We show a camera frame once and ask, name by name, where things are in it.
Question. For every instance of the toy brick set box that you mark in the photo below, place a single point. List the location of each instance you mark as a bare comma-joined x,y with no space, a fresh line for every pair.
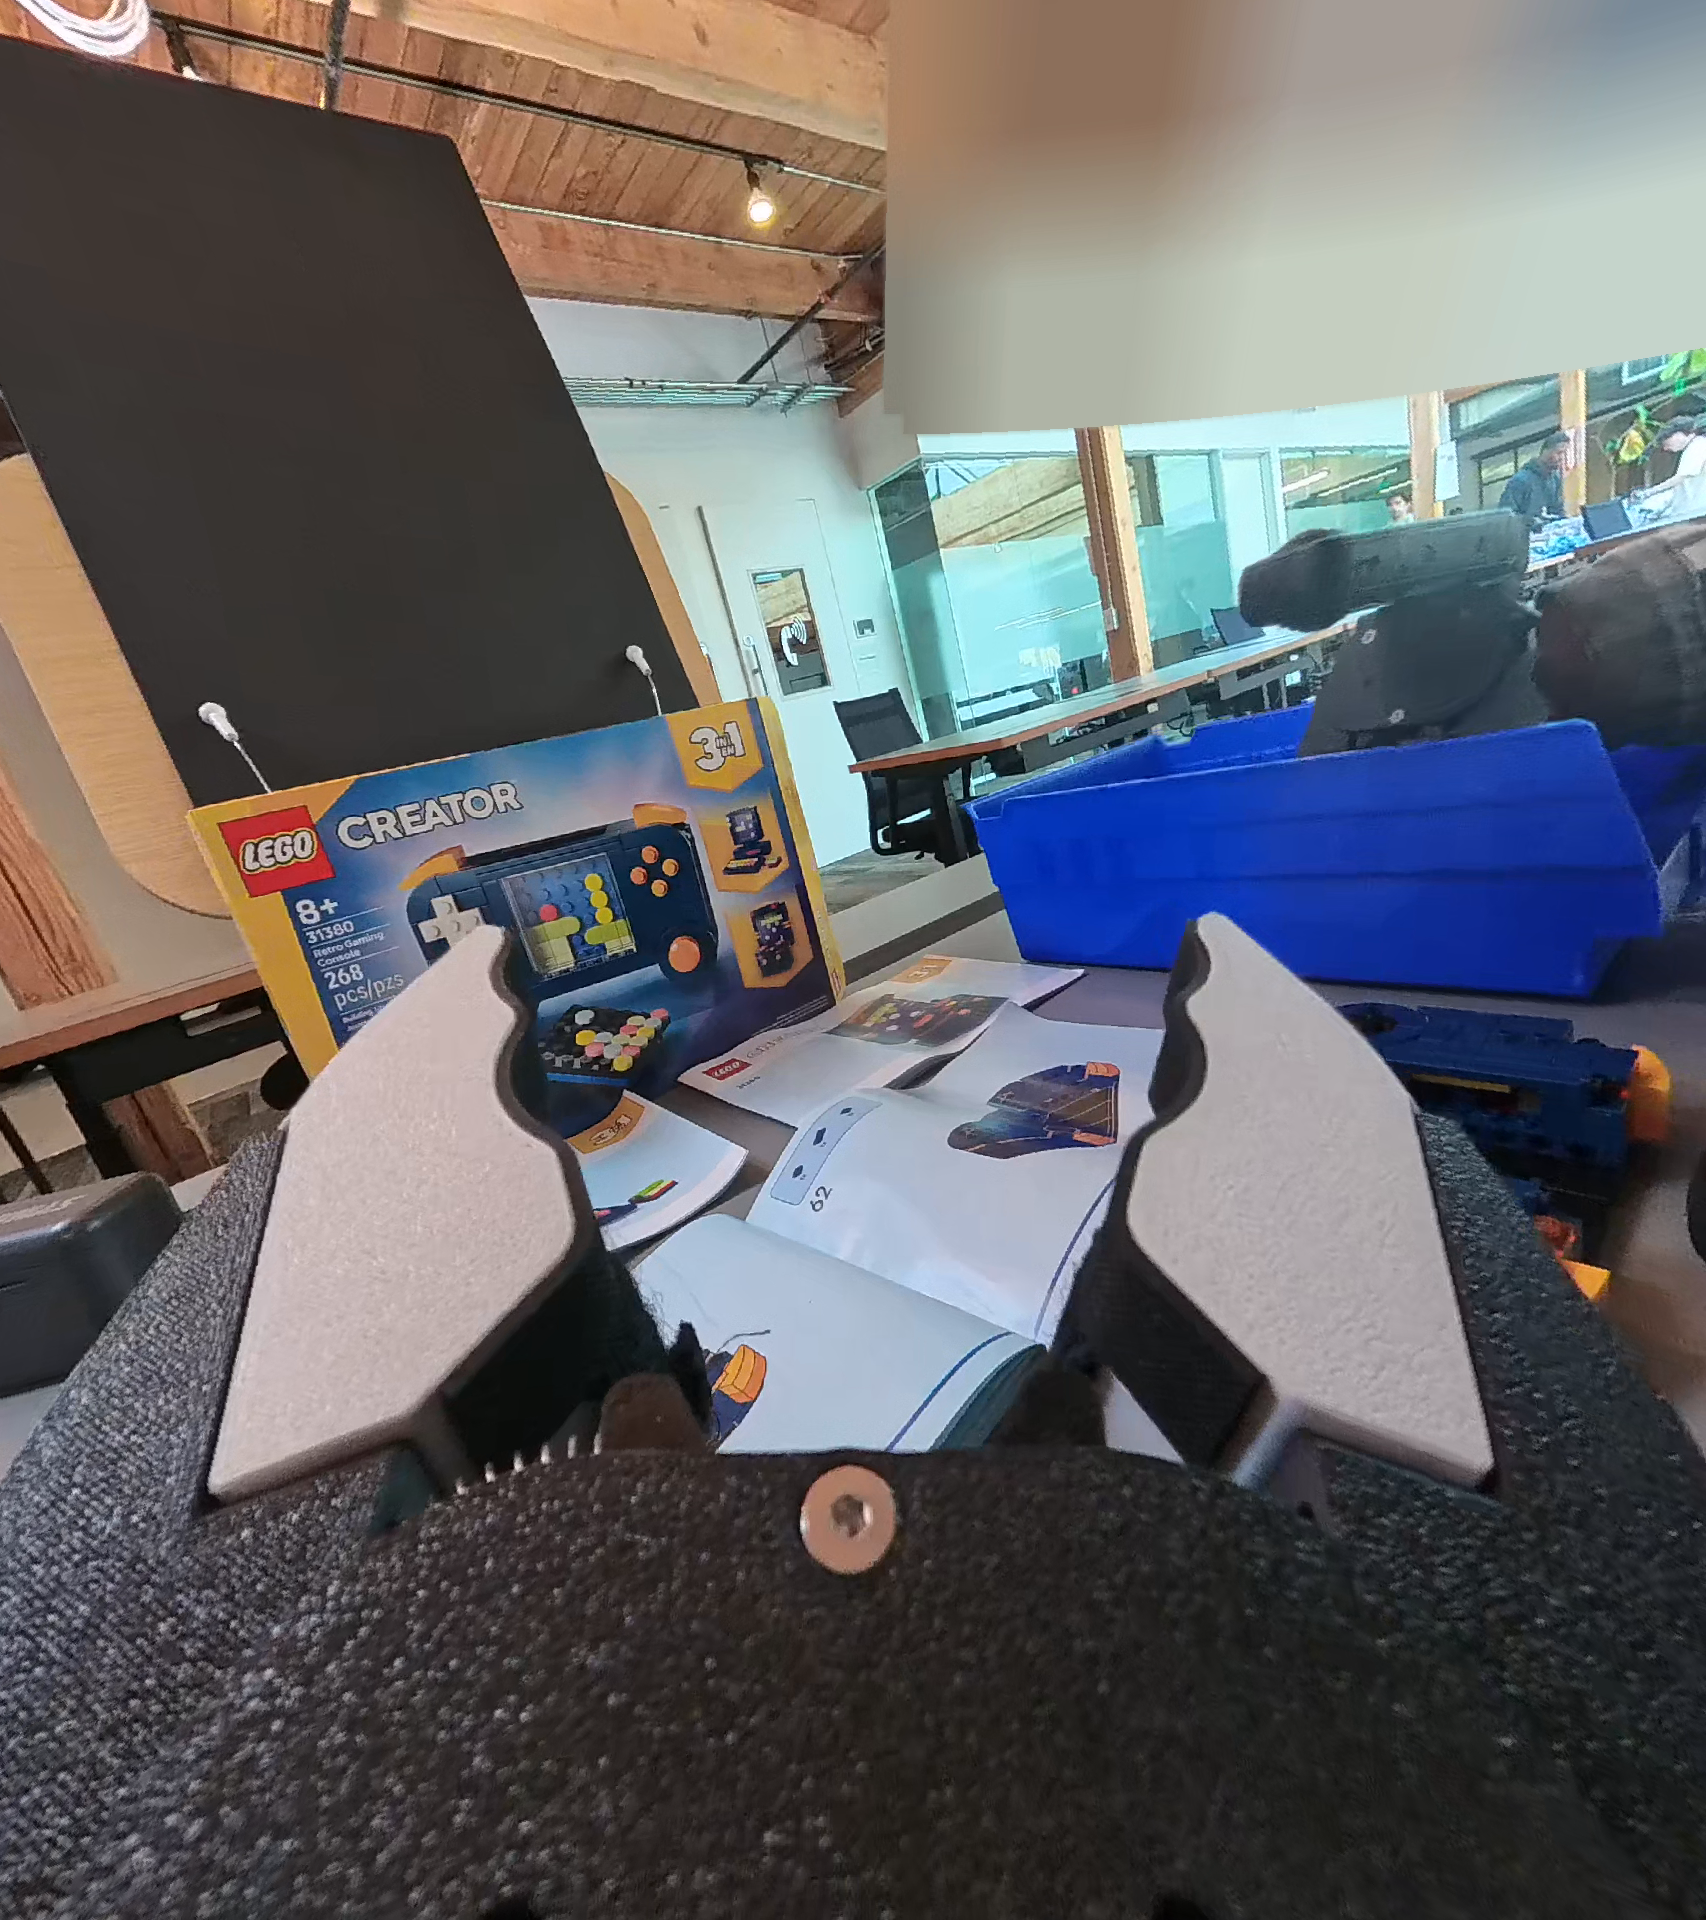
388,840

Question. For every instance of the long wooden desk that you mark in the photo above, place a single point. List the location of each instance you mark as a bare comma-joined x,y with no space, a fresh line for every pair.
1093,705

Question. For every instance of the ceiling spot lamp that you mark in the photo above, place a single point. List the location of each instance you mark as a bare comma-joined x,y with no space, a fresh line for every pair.
759,202

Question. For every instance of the open instruction booklet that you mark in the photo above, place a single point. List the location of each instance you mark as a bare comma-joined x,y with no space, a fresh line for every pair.
912,1171

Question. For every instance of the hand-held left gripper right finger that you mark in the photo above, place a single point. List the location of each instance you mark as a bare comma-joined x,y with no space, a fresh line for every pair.
1303,1230

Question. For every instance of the black office chair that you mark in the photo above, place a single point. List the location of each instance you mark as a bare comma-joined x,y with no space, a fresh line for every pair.
899,765

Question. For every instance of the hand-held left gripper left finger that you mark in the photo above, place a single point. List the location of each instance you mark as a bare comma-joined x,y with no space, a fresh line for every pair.
388,1201

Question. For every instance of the green plant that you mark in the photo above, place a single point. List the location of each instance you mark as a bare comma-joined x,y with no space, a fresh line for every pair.
1686,390

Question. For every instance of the wooden side table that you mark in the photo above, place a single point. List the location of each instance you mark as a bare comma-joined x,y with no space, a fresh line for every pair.
89,1021

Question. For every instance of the white board clip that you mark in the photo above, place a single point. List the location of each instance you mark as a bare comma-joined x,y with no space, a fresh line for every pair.
634,661
216,724

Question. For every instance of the dark grey box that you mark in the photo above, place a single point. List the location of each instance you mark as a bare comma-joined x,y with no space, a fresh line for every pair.
29,1275

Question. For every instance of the purple arcade instruction booklet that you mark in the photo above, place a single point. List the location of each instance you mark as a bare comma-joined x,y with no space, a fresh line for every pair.
792,1072

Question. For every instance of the black board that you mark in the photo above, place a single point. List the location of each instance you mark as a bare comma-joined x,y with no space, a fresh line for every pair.
269,450

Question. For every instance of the dark blue toy brick console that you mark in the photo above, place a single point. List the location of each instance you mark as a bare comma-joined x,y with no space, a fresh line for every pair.
1513,1065

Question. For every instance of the joystick machine instruction booklet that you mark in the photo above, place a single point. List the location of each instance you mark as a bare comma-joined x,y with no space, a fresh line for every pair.
673,1163

